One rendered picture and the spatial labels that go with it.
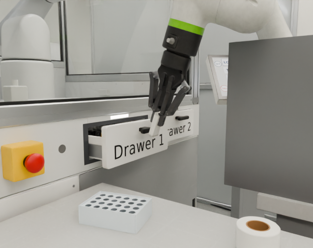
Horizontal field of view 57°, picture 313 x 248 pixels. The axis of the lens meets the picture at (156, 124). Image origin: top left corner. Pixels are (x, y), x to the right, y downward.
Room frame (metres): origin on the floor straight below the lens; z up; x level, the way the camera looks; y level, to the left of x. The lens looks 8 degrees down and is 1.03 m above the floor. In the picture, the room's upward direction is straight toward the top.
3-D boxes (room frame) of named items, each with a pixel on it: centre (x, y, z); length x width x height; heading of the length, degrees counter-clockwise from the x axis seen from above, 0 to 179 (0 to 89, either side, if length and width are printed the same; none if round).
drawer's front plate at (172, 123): (1.13, -0.07, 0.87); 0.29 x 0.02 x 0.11; 145
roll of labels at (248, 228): (0.45, -0.17, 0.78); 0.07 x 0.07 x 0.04
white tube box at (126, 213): (0.55, 0.08, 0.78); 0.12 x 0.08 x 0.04; 71
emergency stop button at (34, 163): (0.57, 0.25, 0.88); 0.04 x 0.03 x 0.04; 145
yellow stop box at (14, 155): (0.59, 0.28, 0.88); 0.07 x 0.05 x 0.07; 145
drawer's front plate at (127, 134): (0.83, 0.05, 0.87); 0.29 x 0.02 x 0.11; 145
